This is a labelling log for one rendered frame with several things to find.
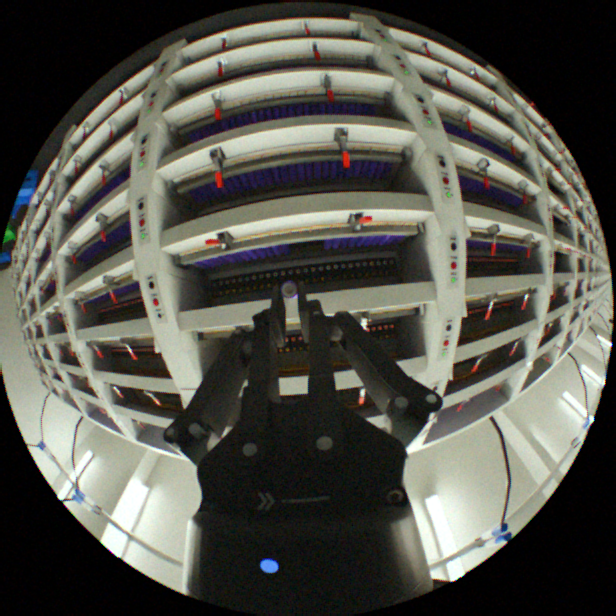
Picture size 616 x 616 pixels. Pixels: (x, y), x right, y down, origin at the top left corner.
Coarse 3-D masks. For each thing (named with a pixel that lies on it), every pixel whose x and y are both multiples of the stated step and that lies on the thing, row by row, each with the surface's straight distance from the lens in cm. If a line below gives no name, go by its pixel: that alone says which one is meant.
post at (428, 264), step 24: (384, 48) 80; (384, 72) 72; (408, 96) 62; (408, 120) 58; (432, 144) 55; (432, 168) 51; (408, 192) 57; (432, 192) 48; (456, 192) 53; (456, 216) 52; (432, 240) 49; (408, 264) 59; (432, 264) 49; (456, 288) 52; (456, 312) 54; (408, 336) 65; (432, 336) 52; (456, 336) 58; (432, 360) 56
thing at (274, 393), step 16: (256, 320) 15; (256, 336) 14; (256, 352) 12; (272, 352) 13; (256, 368) 11; (272, 368) 12; (256, 384) 10; (272, 384) 11; (256, 400) 9; (272, 400) 10; (240, 416) 9; (256, 416) 8; (240, 432) 8; (256, 432) 8; (240, 448) 8; (256, 448) 7; (256, 464) 7
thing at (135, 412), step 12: (120, 408) 112; (132, 408) 117; (144, 408) 113; (156, 408) 106; (168, 408) 107; (180, 408) 97; (132, 420) 109; (144, 420) 98; (156, 420) 91; (168, 420) 85
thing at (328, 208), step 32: (352, 192) 41; (384, 192) 44; (192, 224) 45; (224, 224) 41; (256, 224) 39; (288, 224) 40; (320, 224) 42; (160, 256) 48; (352, 256) 55; (384, 256) 58
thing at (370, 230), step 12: (300, 228) 40; (324, 228) 42; (336, 228) 43; (348, 228) 43; (372, 228) 44; (384, 228) 45; (396, 228) 47; (408, 228) 48; (252, 240) 43; (264, 240) 43; (276, 240) 42; (288, 240) 42; (300, 240) 42; (312, 240) 43; (192, 252) 48; (204, 252) 47; (216, 252) 46; (228, 252) 45
